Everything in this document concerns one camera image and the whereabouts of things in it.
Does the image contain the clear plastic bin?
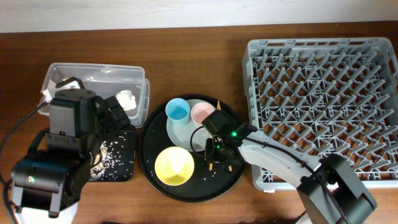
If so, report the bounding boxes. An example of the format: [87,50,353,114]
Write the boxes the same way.
[40,63,150,128]

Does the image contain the black rectangular tray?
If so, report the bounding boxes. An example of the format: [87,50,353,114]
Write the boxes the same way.
[88,124,137,183]

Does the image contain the pink cup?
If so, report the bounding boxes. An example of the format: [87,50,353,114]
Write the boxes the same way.
[190,102,215,128]

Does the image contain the grey dishwasher rack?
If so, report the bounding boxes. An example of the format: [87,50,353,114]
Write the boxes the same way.
[242,37,397,189]

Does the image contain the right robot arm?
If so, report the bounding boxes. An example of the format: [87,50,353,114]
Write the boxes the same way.
[202,110,377,223]

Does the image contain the white napkin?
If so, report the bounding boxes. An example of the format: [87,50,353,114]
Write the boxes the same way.
[116,90,137,111]

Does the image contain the blue cup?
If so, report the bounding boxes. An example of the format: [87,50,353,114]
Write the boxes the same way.
[165,98,190,126]

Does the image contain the rice and peanut shell scraps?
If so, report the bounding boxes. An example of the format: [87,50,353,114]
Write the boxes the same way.
[89,136,134,181]

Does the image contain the yellow bowl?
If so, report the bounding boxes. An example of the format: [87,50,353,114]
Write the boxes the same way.
[155,146,195,186]

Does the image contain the pale grey plate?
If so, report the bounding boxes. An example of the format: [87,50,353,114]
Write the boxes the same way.
[166,99,211,152]

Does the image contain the round black serving tray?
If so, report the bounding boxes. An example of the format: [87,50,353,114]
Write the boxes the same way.
[137,103,245,202]

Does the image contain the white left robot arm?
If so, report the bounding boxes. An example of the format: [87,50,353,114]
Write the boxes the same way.
[3,77,136,223]

